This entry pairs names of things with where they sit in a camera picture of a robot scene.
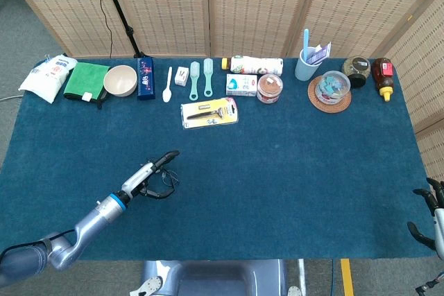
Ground round woven coaster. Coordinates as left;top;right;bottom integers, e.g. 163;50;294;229
307;74;352;114

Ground black tripod pole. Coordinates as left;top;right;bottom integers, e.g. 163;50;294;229
96;0;146;60

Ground glass jar with seeds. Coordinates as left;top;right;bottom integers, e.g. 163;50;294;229
341;55;372;89

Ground brown honey bottle yellow cap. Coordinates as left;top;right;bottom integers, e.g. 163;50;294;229
371;57;395;103

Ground clear round container blue pieces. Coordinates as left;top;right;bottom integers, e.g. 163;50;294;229
314;70;351;105

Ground purple white toothpaste tube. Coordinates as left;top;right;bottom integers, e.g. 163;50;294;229
307;42;332;66

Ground white plastic spoon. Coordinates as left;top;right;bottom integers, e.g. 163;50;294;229
162;66;173;103

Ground black eyeglasses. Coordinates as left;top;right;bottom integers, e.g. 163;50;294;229
142;159;180;189

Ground razor blister pack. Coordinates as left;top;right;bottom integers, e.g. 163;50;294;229
180;97;240;130

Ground yellow floor tape strip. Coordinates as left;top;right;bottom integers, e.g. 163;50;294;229
340;259;355;296

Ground green microfibre cloth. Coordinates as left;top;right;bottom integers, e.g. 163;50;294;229
63;61;112;103

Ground white blue carton box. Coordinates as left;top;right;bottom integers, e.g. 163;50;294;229
225;73;259;97

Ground light blue toothbrush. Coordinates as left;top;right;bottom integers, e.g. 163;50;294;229
303;28;311;61

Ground dark blue floral box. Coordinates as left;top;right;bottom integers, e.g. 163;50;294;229
136;56;156;101

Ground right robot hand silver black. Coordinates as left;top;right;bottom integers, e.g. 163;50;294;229
407;177;444;261

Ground white bottle yellow cap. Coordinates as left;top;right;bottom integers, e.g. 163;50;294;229
221;55;284;76

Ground blue felt table mat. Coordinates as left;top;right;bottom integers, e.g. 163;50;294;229
0;56;434;261

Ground beige bowl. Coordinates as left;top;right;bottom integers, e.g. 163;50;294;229
103;64;138;98

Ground teal plastic brush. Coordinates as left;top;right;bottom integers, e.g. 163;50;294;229
203;58;214;98
189;61;201;101

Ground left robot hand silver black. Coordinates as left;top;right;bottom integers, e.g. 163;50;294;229
119;150;180;200

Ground small white box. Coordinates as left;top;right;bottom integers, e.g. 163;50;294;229
173;66;190;87

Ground light blue cup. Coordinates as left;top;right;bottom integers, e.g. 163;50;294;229
294;48;321;82

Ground bamboo folding screen panel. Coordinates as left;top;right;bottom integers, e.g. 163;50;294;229
381;0;444;186
0;0;138;58
286;0;444;60
102;0;212;58
207;0;318;58

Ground white table leg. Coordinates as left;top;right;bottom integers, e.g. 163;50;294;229
298;259;308;296

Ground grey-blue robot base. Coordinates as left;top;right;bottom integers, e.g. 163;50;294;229
130;259;302;296

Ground black wrist cable with connector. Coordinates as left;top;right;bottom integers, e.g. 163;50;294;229
415;273;444;295

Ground white salt bag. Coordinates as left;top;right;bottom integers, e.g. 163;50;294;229
18;53;78;104

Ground thin black hanging cable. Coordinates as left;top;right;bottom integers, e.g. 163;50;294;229
85;0;114;58

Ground round clear lid container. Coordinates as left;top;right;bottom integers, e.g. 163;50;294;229
256;73;284;105

